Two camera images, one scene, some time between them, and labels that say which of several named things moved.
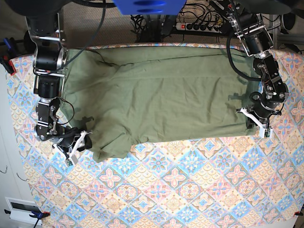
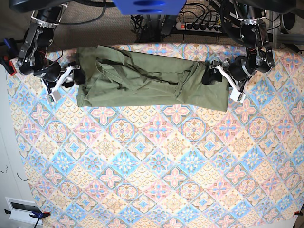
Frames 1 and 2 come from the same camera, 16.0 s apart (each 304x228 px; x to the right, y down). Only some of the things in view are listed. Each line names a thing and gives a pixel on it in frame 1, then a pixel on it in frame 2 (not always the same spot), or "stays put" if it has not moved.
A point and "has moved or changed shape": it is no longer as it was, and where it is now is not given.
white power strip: (198, 27) stays put
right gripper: (263, 108) → (241, 69)
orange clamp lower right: (298, 213) stays put
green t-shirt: (120, 95) has moved or changed shape
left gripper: (69, 141) → (52, 74)
